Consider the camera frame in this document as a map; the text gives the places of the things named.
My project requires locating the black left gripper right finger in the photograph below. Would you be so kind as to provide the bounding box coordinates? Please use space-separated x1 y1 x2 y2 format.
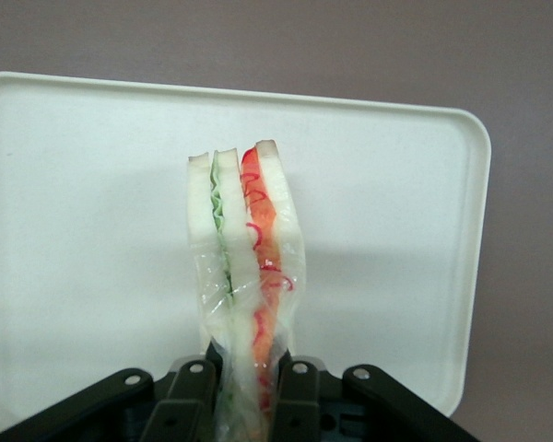
267 348 327 442

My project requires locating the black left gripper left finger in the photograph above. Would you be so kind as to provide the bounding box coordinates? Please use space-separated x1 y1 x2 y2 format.
140 343 223 442

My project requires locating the cream plastic tray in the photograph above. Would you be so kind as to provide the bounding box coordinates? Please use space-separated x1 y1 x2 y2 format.
0 71 492 434

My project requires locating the triangle sandwich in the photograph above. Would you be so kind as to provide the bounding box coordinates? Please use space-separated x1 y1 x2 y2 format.
185 139 309 442

